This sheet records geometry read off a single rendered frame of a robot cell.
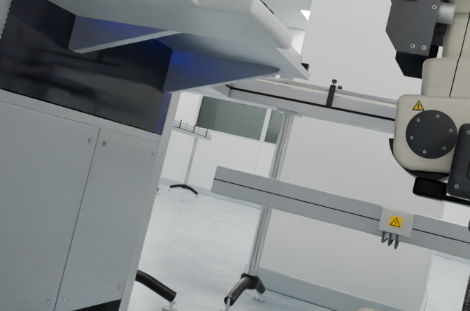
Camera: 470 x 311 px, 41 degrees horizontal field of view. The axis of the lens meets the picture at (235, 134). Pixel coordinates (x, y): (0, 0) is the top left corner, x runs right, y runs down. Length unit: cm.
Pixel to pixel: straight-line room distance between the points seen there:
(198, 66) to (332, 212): 98
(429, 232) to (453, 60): 122
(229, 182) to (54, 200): 126
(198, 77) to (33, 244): 68
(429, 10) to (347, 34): 188
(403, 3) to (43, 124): 83
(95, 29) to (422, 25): 71
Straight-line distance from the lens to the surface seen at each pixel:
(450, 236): 254
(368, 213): 256
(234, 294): 253
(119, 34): 142
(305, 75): 184
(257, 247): 267
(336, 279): 319
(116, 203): 181
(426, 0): 144
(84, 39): 146
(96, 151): 166
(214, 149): 1037
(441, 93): 141
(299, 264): 322
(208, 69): 186
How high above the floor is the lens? 56
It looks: 3 degrees up
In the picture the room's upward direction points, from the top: 14 degrees clockwise
